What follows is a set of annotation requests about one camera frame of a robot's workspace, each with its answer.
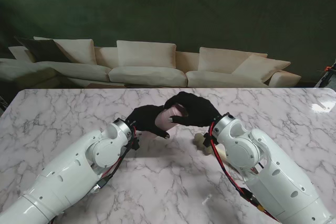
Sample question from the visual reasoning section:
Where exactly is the red-black left arm cable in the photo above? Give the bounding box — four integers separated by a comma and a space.
47, 126, 139, 224

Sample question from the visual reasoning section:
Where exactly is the red-black arm cable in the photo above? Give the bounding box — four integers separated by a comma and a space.
208, 124, 279, 222
47, 126, 139, 224

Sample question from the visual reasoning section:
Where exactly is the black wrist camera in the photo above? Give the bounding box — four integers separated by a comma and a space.
203, 133, 215, 147
130, 133, 141, 152

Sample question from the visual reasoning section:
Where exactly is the cream sofa seat cushion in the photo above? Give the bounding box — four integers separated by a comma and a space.
185, 70, 270, 89
33, 61, 112, 83
108, 66, 188, 88

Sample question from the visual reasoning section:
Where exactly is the cream sofa back pillow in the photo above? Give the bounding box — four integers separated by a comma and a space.
232, 54, 292, 83
33, 36, 98, 66
116, 40, 177, 69
197, 47, 269, 73

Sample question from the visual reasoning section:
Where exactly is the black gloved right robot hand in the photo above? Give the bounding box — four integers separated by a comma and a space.
164, 91, 222, 128

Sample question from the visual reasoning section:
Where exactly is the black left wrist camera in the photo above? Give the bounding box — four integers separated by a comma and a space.
130, 133, 141, 152

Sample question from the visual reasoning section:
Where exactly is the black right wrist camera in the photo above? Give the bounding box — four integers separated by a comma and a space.
203, 133, 215, 147

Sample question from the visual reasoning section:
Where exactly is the pink thermos body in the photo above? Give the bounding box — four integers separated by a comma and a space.
154, 110, 180, 132

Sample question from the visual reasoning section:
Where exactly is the black stand with orange clip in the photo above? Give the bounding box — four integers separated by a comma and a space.
313, 61, 336, 89

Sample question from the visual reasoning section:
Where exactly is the dark grey throw pillow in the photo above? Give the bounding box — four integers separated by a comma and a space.
14, 36, 72, 63

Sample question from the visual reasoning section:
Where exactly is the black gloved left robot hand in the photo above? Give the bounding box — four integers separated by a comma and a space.
125, 104, 172, 140

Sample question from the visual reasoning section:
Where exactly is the red-black right arm cable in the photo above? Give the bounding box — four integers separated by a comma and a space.
208, 124, 279, 222

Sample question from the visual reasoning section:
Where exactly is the cream fabric sofa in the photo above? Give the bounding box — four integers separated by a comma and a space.
0, 36, 302, 89

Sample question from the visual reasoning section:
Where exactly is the sponge cup brush red-cream handle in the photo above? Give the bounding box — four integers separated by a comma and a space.
194, 133, 232, 167

